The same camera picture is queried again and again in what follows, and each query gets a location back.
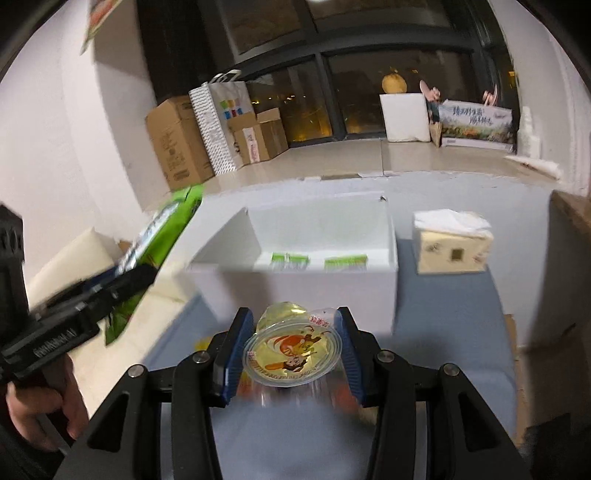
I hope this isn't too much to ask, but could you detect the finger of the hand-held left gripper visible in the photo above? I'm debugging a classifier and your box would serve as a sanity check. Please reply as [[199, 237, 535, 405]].
[[78, 264, 160, 324]]

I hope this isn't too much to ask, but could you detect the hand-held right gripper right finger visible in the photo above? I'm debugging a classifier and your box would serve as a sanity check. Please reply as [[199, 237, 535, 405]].
[[335, 306, 532, 480]]

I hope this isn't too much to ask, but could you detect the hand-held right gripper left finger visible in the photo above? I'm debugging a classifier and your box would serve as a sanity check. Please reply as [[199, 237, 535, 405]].
[[55, 307, 257, 480]]

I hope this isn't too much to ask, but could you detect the jelly cup with cartoon lid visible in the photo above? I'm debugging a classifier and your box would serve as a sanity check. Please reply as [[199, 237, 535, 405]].
[[242, 301, 345, 388]]

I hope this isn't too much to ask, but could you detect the large green snack bag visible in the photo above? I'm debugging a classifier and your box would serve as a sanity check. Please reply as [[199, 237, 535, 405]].
[[104, 185, 204, 347]]

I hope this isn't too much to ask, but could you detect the white storage box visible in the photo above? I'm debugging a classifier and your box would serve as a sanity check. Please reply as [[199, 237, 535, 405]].
[[185, 191, 399, 334]]

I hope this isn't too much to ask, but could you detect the person's left hand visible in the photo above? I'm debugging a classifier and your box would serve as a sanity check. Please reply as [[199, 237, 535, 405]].
[[7, 356, 89, 452]]

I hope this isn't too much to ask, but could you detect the cream sofa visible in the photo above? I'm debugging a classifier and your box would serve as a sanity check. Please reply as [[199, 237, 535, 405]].
[[25, 226, 188, 326]]

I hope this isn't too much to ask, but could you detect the small green snack packet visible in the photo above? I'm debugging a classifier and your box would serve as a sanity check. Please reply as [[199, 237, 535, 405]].
[[270, 251, 310, 271], [323, 254, 369, 272]]

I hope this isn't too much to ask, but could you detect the yellow tissue pack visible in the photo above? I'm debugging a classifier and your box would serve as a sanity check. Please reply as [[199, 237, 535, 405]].
[[412, 209, 495, 276]]

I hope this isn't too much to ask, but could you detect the tall cardboard box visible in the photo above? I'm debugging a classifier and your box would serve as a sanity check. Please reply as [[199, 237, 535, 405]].
[[145, 95, 216, 191]]

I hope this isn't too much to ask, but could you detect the white paper shopping bag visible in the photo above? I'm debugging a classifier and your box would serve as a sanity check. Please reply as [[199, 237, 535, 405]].
[[188, 69, 257, 175]]

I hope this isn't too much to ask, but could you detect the plain small cardboard box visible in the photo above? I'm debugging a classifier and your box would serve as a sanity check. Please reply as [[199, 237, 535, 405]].
[[256, 108, 290, 160]]

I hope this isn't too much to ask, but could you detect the white foam box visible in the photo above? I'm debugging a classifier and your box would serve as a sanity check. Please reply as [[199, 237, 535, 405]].
[[379, 92, 433, 143]]

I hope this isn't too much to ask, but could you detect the brown paper bag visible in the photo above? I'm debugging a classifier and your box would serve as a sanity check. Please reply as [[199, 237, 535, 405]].
[[427, 99, 443, 147]]

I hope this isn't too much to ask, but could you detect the wooden side table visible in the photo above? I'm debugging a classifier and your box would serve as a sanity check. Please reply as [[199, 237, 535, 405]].
[[549, 190, 591, 261]]

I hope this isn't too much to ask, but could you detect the landscape printed box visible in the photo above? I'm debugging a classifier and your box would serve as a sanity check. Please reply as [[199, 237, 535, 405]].
[[437, 99, 516, 151]]

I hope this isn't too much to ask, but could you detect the flat white foam piece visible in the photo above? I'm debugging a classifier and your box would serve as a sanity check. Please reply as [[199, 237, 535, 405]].
[[503, 154, 564, 180]]

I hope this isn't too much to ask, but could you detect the yellow melon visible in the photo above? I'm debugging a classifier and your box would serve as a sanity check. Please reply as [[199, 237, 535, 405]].
[[381, 69, 407, 95]]

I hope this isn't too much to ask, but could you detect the stack of white foam pieces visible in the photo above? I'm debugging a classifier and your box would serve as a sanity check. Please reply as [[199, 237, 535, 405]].
[[517, 106, 541, 158]]

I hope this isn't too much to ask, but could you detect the dark glass window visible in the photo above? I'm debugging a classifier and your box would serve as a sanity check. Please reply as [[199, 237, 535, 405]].
[[139, 0, 519, 145]]

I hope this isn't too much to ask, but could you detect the wall poster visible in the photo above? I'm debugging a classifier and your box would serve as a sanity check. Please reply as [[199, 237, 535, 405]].
[[80, 0, 123, 54]]

